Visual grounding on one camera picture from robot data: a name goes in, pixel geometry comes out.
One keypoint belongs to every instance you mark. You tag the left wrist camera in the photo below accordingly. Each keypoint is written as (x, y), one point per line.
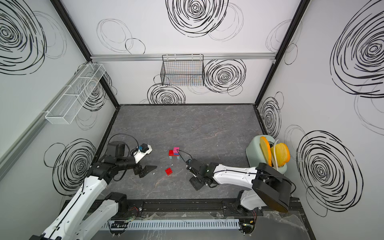
(141, 152)

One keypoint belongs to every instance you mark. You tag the white wire shelf basket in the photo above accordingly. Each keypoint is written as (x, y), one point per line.
(84, 92)

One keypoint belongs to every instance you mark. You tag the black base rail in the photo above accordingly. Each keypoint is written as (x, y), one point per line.
(225, 207)

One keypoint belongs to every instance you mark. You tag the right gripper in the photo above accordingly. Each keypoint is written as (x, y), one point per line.
(196, 185)

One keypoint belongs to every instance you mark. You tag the left toast slice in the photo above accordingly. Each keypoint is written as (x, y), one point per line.
(266, 150)

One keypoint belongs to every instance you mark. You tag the toast slice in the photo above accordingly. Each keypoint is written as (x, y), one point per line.
(266, 150)
(281, 154)

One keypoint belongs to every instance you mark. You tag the right toast slice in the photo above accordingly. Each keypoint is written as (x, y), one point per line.
(281, 154)

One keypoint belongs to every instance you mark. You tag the grey slotted cable duct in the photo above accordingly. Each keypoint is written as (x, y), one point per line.
(138, 225)

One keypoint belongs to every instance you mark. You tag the black wire basket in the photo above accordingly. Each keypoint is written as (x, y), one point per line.
(183, 70)

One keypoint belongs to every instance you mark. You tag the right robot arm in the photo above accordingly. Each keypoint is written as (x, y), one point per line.
(265, 185)

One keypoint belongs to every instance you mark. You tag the mint green toaster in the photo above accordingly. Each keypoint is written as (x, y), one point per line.
(255, 155)

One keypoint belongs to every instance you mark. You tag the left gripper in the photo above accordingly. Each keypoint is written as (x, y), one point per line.
(138, 169)

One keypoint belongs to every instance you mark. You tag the small red lego brick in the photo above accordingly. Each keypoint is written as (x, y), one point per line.
(169, 171)

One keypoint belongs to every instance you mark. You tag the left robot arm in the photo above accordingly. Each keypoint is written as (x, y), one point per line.
(72, 223)

